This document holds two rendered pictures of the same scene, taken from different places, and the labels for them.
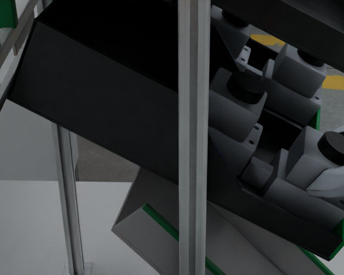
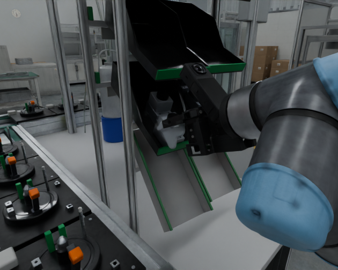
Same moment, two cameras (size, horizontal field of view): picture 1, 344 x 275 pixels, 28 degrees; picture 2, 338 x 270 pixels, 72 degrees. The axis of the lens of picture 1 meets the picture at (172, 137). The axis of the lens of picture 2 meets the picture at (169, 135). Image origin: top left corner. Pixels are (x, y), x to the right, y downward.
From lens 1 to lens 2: 0.48 m
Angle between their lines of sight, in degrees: 40
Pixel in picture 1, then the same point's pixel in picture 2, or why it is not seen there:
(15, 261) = not seen: hidden behind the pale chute
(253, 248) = (183, 170)
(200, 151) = (123, 99)
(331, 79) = not seen: outside the picture
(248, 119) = (155, 103)
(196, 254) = (125, 138)
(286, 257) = (192, 178)
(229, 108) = (153, 99)
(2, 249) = not seen: hidden behind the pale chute
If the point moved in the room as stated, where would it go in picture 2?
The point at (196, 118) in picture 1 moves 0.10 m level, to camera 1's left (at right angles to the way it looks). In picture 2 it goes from (123, 89) to (100, 84)
